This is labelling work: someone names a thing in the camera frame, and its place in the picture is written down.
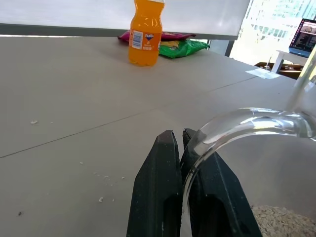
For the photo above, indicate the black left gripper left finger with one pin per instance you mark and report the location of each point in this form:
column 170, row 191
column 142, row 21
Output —
column 155, row 187

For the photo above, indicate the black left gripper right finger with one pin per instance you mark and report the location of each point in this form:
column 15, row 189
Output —
column 217, row 197

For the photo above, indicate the clear glass bowl with oats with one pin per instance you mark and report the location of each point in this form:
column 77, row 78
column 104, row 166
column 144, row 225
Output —
column 249, row 128

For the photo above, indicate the oatmeal flakes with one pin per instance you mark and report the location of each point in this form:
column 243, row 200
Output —
column 284, row 222

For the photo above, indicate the clear tape strip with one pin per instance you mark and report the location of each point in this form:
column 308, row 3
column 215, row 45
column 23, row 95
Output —
column 262, row 73

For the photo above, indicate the green snack bag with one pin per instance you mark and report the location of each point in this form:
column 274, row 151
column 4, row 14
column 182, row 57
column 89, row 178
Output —
column 182, row 48

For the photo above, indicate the magenta snack bag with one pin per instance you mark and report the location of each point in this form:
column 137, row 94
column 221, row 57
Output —
column 172, row 36

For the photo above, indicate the orange Fanta soda bottle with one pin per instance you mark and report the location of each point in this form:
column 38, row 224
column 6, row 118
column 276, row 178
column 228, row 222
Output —
column 145, row 34

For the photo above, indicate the small white table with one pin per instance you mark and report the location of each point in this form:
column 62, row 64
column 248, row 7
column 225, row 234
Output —
column 287, row 59

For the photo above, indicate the white whiteboard panel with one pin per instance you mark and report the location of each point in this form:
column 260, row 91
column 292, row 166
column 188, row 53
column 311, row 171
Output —
column 118, row 17

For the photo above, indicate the laptop with lit screen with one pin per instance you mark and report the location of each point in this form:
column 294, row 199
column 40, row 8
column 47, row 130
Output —
column 304, row 37

